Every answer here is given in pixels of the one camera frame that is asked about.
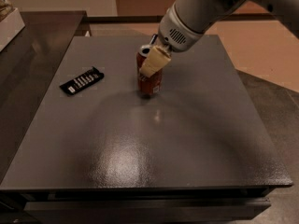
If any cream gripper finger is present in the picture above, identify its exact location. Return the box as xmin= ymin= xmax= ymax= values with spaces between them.
xmin=139 ymin=45 xmax=171 ymax=77

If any red coke can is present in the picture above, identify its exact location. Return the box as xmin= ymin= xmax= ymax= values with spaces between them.
xmin=136 ymin=44 xmax=163 ymax=96

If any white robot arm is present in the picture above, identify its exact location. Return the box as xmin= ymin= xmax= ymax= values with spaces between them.
xmin=139 ymin=0 xmax=299 ymax=77

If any dark side counter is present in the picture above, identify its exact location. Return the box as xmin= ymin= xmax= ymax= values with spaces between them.
xmin=0 ymin=10 xmax=86 ymax=181

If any white box on counter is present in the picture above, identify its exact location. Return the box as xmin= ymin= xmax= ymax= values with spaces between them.
xmin=0 ymin=0 xmax=25 ymax=52

